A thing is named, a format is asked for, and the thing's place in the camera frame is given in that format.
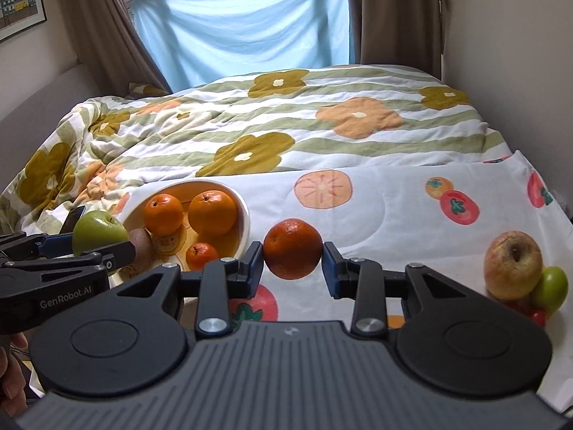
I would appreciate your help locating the framed wall picture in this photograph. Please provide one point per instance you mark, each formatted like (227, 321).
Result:
(20, 0)

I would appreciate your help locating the small green apple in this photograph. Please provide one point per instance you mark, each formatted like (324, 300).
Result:
(553, 289)

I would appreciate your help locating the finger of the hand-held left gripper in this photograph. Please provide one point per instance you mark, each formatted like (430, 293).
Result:
(56, 246)
(121, 254)

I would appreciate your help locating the person's left hand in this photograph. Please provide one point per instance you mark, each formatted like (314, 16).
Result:
(13, 380)

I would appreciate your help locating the large green apple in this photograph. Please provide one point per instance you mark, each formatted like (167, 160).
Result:
(96, 230)

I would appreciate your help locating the light blue hanging cloth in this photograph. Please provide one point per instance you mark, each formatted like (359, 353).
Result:
(246, 31)

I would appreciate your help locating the yellow ceramic bowl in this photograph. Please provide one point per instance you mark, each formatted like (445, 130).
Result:
(243, 217)

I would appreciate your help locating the red yellow apple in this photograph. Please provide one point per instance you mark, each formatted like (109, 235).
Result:
(512, 264)

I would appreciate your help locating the small mandarin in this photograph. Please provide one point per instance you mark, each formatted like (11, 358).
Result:
(201, 256)

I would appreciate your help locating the grey headboard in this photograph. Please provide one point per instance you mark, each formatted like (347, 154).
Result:
(40, 98)

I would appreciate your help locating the brown kiwi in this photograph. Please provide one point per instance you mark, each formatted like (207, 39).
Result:
(142, 246)

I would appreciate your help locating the white fruit print cloth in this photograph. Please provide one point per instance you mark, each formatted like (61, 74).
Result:
(403, 233)

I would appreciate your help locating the black smartphone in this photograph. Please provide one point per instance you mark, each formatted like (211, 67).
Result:
(74, 220)

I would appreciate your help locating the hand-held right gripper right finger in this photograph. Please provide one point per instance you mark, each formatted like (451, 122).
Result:
(331, 269)

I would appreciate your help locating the red cherry tomato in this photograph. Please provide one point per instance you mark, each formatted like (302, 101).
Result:
(519, 305)
(539, 317)

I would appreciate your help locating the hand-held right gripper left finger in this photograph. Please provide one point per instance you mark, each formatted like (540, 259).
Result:
(255, 263)

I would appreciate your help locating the dark reddish orange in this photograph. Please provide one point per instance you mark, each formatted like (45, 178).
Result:
(292, 248)

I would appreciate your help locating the floral striped blanket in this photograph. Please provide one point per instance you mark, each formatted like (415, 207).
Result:
(291, 125)

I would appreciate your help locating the brown curtain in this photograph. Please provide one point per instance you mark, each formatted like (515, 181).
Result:
(394, 13)
(103, 22)

